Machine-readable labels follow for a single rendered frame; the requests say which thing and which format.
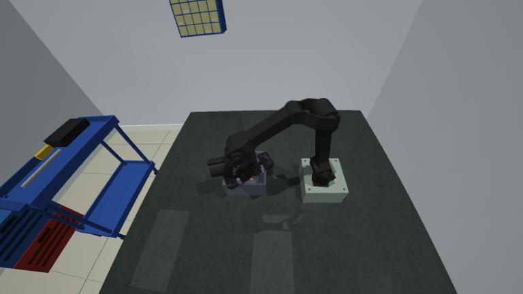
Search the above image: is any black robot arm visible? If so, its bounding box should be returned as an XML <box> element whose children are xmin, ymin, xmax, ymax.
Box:
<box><xmin>207</xmin><ymin>98</ymin><xmax>340</xmax><ymax>188</ymax></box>

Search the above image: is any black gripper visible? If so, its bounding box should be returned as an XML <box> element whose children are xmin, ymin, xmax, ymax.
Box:
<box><xmin>223</xmin><ymin>152</ymin><xmax>274</xmax><ymax>189</ymax></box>

